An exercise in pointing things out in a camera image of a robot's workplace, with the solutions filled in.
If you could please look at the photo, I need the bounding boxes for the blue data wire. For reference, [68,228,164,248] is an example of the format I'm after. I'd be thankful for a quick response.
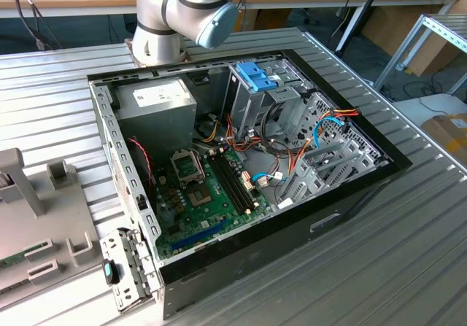
[312,116,352,150]

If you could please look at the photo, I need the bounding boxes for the orange yellow red power wire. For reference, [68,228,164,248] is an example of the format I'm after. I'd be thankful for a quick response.
[286,107,361,176]

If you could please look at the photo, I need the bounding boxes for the silver disk bay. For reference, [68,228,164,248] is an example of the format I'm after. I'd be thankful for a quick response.
[276,138,390,210]

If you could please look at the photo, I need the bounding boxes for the black RAM slot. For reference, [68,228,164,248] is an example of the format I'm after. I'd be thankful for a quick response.
[217,151,256,211]
[222,150,260,209]
[214,152,253,214]
[209,153,251,216]

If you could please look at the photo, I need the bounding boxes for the silver drive cage blue latches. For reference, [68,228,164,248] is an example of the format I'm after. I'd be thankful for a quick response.
[226,60,309,139]

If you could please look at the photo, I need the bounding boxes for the CPU socket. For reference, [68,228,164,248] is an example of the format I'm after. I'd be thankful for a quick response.
[169,149,206,187]

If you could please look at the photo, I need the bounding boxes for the square motherboard chipset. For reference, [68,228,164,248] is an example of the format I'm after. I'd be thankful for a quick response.
[187,188,213,209]

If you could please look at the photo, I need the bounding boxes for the green motherboard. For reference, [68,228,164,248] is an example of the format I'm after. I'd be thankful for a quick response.
[153,145,274,260]

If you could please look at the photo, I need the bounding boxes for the grey power supply unit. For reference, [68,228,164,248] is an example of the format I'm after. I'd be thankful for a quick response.
[115,76,198,159]

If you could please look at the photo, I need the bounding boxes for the blue expansion slot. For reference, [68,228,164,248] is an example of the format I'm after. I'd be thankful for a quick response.
[170,218,231,252]

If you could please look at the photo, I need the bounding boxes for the black case fan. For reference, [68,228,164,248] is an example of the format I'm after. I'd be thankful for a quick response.
[128,135,156,199]

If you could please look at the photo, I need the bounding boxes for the black open PC case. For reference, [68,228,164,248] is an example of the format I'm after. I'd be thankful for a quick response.
[86,48,414,322]

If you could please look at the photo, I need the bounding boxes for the black latch teal tab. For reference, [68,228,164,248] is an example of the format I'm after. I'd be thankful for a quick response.
[101,258,123,287]

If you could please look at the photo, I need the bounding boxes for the black tripod stand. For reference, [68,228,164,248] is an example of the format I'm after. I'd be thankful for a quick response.
[334,0,388,53]

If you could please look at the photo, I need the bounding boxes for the grey parts rack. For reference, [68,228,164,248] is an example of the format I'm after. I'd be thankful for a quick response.
[0,147,107,311]

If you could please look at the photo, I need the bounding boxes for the large cardboard box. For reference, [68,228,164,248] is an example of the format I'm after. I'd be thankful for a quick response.
[360,7,460,77]

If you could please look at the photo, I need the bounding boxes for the small cardboard box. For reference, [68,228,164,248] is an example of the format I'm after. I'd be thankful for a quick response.
[421,112,467,166]

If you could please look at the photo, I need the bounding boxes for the green RAM stick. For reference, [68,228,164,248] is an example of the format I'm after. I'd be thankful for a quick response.
[0,244,50,268]

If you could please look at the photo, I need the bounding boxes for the orange red wire bundle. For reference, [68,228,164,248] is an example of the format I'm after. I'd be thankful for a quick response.
[223,116,263,152]

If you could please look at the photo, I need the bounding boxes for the yellow black wire bundle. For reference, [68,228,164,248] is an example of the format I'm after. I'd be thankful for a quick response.
[200,120,224,144]

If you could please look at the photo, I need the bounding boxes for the thick black cable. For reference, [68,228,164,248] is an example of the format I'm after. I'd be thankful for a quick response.
[259,103,293,158]

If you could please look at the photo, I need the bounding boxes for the short blue wire white plug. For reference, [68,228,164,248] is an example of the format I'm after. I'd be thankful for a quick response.
[252,171,273,188]

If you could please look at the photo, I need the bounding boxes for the red black twisted wire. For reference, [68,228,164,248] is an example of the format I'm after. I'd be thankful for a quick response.
[128,138,154,187]

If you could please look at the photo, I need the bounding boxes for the silver expansion slot bracket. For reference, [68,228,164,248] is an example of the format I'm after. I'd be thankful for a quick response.
[99,227,163,312]

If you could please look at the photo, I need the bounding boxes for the aluminium frame shelf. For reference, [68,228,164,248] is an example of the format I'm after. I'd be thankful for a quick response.
[374,12,467,97]

